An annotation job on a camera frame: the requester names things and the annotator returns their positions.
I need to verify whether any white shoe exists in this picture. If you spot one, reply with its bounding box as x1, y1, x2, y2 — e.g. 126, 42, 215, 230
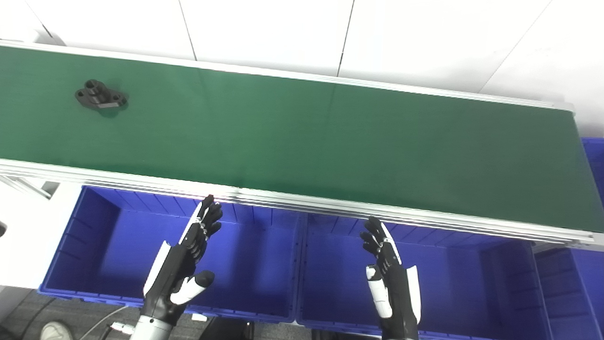
40, 321, 74, 340

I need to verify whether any blue plastic bin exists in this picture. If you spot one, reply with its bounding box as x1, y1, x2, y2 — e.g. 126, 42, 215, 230
38, 185, 302, 323
296, 212, 553, 340
533, 137, 604, 340

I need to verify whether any white floor cable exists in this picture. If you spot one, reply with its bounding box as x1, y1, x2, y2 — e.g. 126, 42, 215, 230
80, 306, 135, 340

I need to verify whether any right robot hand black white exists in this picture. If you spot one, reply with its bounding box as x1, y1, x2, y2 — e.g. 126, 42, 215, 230
360, 216, 421, 340

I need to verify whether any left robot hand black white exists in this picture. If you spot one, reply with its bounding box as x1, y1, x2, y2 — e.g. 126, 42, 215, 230
143, 195, 223, 326

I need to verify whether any green conveyor belt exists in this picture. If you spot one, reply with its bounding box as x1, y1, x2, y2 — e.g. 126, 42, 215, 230
0, 40, 604, 246
0, 46, 604, 233

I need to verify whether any black flanged metal part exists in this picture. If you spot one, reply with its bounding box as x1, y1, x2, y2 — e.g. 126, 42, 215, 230
75, 79, 129, 111

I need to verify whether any aluminium conveyor support strut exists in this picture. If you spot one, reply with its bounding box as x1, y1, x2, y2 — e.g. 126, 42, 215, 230
0, 174, 52, 200

